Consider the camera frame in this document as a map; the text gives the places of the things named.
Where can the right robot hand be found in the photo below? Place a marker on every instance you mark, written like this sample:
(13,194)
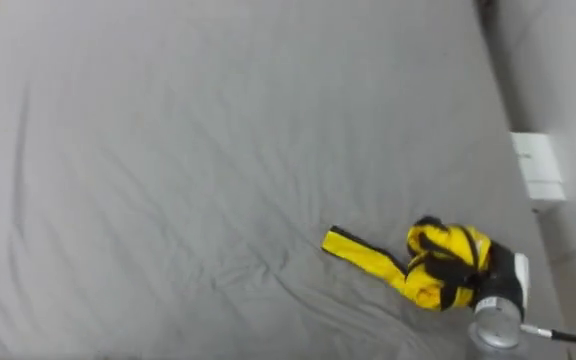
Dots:
(505,275)

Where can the yellow and black garment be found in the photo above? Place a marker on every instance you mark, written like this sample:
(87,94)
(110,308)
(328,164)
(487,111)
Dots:
(368,255)

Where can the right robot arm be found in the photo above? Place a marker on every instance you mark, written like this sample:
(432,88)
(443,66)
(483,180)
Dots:
(498,325)

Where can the white rectangular box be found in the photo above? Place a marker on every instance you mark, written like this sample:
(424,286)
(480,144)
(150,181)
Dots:
(538,165)

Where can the grey bed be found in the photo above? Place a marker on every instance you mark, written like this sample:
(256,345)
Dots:
(168,175)

